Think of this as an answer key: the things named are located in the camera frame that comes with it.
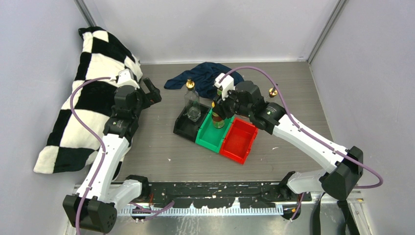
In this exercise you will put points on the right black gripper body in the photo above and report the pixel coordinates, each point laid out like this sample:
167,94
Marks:
231,105

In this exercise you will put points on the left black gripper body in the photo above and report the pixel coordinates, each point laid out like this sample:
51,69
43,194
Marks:
145,101

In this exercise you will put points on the sauce bottle yellow cap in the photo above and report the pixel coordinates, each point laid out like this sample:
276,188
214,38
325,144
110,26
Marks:
217,121

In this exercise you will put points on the clear glass cruet gold spout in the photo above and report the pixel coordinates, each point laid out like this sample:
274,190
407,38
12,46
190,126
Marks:
192,101

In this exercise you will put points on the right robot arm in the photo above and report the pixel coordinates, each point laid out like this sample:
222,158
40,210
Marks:
341,167

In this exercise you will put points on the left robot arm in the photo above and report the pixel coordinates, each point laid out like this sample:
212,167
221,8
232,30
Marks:
93,207

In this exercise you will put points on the brown oil cruet gold spout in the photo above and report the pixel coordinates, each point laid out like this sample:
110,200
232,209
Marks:
272,93

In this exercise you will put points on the red plastic bin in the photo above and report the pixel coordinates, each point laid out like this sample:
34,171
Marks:
238,141

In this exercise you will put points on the black plastic bin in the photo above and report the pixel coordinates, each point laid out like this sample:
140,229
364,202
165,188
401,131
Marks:
187,128

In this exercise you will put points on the dark blue shorts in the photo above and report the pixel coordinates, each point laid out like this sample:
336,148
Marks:
203,75

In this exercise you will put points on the green plastic bin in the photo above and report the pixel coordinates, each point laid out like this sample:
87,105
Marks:
210,137

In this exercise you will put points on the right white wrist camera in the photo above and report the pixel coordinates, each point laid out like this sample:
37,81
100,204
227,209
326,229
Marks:
225,84

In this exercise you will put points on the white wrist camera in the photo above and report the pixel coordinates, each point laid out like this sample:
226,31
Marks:
126,78
225,84

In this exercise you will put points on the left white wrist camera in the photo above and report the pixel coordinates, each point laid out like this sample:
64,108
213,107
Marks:
126,78

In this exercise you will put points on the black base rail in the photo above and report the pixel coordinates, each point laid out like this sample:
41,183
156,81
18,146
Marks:
216,195

